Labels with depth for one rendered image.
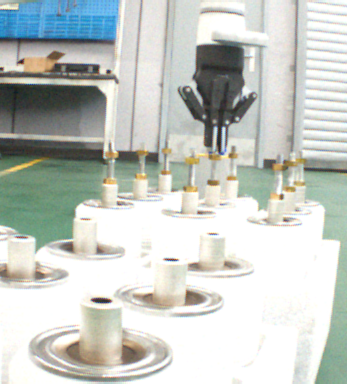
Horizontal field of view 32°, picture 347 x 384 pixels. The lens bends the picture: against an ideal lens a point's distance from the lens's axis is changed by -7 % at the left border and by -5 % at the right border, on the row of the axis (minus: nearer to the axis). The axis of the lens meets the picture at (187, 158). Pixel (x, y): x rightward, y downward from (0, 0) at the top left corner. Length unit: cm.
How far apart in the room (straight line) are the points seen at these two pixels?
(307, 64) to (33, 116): 274
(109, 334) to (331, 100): 604
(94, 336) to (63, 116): 586
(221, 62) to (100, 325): 67
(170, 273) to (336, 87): 594
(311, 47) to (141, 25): 169
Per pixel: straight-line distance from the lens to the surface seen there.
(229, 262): 56
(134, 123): 610
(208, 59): 94
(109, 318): 31
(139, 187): 100
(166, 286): 42
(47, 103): 618
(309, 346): 79
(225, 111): 96
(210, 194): 96
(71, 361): 31
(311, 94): 624
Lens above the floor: 37
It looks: 3 degrees down
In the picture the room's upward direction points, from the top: 3 degrees clockwise
